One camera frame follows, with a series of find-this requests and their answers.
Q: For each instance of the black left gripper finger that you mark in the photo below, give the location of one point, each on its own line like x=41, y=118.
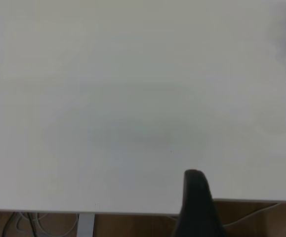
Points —
x=197, y=209

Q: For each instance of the grey metal table leg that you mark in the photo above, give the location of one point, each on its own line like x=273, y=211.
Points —
x=86, y=225

